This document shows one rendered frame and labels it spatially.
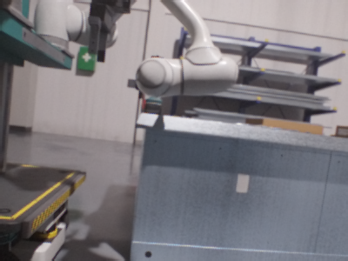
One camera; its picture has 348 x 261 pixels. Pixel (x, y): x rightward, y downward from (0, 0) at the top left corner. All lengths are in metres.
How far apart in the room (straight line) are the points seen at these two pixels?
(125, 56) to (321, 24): 4.28
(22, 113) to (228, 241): 5.36
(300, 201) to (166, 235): 0.62
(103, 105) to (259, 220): 5.05
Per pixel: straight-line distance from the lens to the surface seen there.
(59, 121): 6.27
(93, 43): 0.90
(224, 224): 1.29
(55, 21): 1.36
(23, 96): 6.18
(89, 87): 6.12
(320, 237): 1.52
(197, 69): 0.77
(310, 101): 5.64
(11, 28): 0.93
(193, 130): 1.10
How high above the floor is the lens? 0.65
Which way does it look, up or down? 4 degrees down
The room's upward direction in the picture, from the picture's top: 7 degrees clockwise
